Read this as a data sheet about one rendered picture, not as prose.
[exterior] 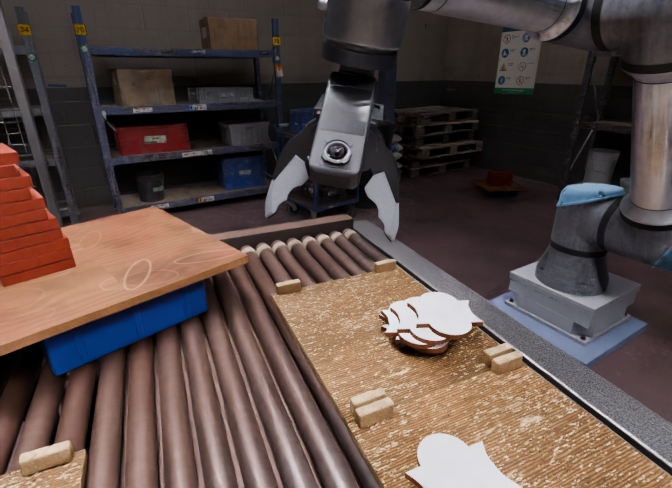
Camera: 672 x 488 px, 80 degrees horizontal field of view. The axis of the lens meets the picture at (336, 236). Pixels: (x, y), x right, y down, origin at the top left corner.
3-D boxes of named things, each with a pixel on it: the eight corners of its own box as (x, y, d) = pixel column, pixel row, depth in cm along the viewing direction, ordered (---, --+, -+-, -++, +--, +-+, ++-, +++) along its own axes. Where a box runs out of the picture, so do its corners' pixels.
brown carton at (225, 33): (246, 53, 451) (244, 21, 439) (259, 52, 421) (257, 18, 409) (201, 53, 427) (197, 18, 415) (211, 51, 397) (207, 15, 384)
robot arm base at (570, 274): (553, 260, 105) (561, 224, 102) (617, 282, 94) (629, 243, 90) (522, 277, 97) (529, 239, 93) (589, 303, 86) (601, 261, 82)
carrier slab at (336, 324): (395, 271, 109) (396, 265, 108) (515, 364, 75) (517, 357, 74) (270, 299, 95) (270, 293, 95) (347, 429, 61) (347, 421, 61)
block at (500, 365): (514, 361, 73) (517, 348, 72) (522, 367, 72) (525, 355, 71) (489, 370, 71) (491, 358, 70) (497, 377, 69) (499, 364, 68)
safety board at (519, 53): (493, 93, 574) (503, 21, 539) (532, 95, 526) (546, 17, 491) (492, 93, 573) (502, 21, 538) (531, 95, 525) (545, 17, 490)
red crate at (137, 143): (182, 144, 452) (178, 118, 441) (191, 150, 417) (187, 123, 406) (116, 150, 420) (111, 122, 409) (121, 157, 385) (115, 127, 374)
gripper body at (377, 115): (376, 154, 48) (399, 45, 42) (373, 185, 41) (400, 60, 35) (313, 142, 49) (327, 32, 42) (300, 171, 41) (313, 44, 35)
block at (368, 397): (381, 398, 65) (381, 385, 64) (387, 406, 63) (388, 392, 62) (347, 410, 63) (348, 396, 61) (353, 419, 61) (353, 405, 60)
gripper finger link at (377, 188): (413, 212, 50) (383, 148, 46) (415, 238, 45) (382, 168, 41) (390, 220, 51) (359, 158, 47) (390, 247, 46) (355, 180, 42)
